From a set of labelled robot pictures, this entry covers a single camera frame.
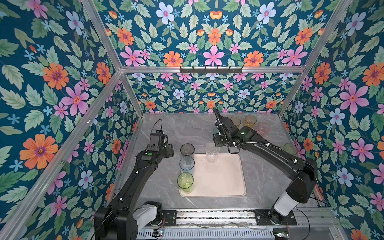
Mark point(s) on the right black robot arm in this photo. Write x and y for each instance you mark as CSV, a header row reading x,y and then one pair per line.
x,y
302,173

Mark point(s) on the pink tumbler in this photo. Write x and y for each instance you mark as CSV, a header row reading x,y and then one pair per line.
x,y
263,129

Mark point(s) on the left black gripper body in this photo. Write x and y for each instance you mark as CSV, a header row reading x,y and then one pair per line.
x,y
166,151

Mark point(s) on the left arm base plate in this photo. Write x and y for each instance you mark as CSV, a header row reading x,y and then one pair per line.
x,y
168,218

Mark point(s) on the light blue tumbler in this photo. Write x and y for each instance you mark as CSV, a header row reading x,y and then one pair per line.
x,y
187,165

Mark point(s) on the short yellow tumbler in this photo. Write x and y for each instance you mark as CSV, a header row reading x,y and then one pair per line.
x,y
250,121

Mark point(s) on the metal hook rail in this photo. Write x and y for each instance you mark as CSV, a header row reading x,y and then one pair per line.
x,y
211,70

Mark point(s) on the tall yellow tumbler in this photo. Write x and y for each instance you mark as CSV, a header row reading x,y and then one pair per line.
x,y
236,121

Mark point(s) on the white vented cable duct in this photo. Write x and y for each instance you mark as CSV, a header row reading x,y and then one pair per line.
x,y
206,234

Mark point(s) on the tall green faceted tumbler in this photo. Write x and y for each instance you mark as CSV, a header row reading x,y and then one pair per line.
x,y
185,182

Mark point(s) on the grey smoky tumbler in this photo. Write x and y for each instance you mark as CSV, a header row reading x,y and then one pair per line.
x,y
187,150

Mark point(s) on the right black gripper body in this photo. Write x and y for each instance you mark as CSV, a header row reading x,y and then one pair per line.
x,y
219,140

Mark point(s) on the clear glass tumbler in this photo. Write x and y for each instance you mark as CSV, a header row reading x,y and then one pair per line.
x,y
212,153

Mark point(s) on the aluminium front rail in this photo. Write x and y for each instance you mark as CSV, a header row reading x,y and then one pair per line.
x,y
236,218

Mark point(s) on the beige plastic tray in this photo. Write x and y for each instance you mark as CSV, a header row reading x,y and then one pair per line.
x,y
223,178

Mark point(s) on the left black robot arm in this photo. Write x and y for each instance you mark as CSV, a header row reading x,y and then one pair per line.
x,y
116,221

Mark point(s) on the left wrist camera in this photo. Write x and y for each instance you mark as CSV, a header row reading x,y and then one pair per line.
x,y
158,140

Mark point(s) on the short green tumbler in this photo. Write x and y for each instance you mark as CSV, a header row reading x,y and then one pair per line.
x,y
290,149

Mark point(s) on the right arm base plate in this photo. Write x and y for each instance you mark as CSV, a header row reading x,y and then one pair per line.
x,y
265,217

